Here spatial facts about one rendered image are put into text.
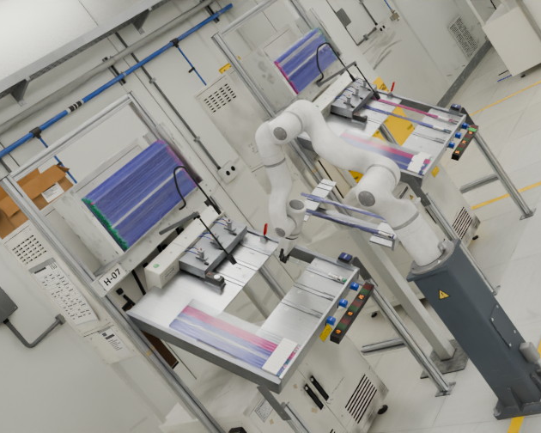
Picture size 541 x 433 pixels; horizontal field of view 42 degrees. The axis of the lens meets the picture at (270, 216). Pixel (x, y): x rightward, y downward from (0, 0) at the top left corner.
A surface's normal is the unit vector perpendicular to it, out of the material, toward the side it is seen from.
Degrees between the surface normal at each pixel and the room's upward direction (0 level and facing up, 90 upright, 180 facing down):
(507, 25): 90
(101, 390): 90
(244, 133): 90
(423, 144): 44
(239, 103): 90
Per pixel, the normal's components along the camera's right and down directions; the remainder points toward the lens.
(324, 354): 0.63, -0.29
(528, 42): -0.50, 0.55
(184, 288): -0.01, -0.78
